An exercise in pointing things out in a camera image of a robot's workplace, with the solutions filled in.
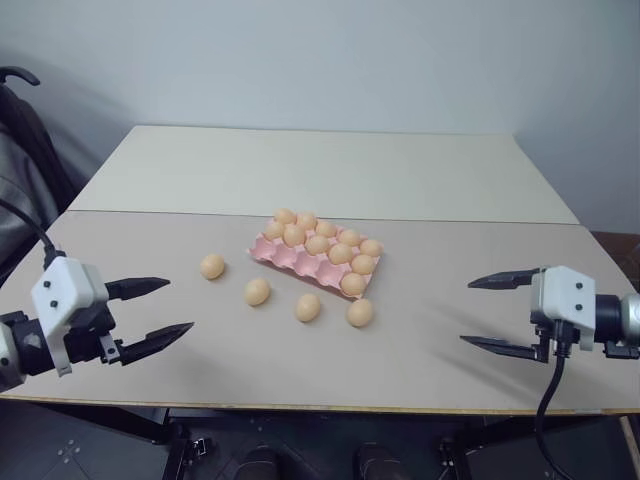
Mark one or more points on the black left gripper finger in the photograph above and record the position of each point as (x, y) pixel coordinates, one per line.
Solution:
(137, 287)
(155, 341)

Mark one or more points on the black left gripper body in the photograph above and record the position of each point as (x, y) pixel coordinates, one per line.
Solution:
(85, 340)

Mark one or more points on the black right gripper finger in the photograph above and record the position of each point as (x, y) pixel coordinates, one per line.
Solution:
(505, 281)
(500, 346)

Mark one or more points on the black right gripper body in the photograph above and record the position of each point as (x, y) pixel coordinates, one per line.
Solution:
(550, 340)

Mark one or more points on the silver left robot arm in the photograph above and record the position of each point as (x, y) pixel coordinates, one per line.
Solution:
(10, 352)

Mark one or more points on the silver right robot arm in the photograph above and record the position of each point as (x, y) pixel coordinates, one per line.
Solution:
(622, 315)

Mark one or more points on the pink egg tray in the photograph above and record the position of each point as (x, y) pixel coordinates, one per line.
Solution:
(295, 260)

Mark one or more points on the tan egg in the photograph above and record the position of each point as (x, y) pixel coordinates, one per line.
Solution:
(307, 307)
(350, 237)
(371, 247)
(317, 244)
(353, 283)
(274, 230)
(360, 312)
(257, 291)
(285, 216)
(294, 234)
(341, 253)
(306, 220)
(212, 266)
(363, 264)
(326, 229)

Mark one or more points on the black and grey chair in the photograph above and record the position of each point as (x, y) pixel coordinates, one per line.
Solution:
(30, 165)

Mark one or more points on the black base platform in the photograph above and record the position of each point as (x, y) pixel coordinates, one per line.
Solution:
(320, 440)

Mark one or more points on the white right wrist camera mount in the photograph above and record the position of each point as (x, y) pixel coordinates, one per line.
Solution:
(575, 300)

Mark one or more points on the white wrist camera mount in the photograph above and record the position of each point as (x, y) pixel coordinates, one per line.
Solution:
(575, 300)
(60, 285)

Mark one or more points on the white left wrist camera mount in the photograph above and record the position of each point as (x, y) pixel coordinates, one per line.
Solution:
(60, 285)

